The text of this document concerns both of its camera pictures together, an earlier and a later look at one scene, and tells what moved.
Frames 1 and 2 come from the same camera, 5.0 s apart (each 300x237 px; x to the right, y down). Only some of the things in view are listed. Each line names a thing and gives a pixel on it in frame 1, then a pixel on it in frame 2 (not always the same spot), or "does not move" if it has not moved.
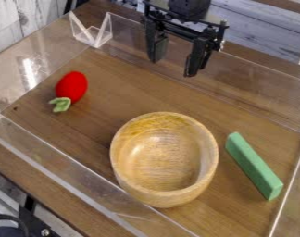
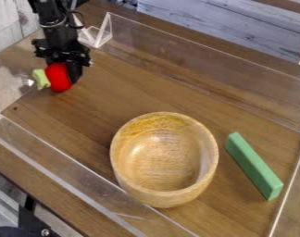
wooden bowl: [164, 158] does not move
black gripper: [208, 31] to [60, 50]
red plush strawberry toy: [72, 86] to [58, 74]
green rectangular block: [252, 165] does not move
